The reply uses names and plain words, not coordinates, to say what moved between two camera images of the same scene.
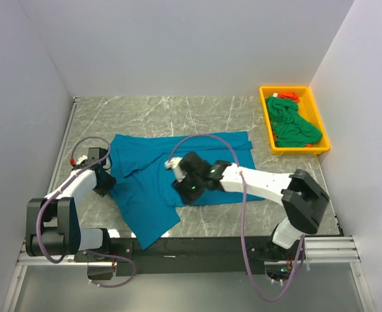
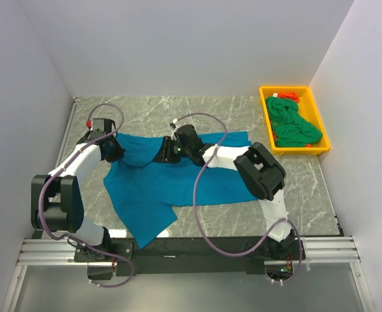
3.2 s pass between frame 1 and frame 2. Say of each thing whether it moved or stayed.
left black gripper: moved
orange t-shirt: stayed
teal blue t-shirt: stayed
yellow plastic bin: stayed
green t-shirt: stayed
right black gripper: moved
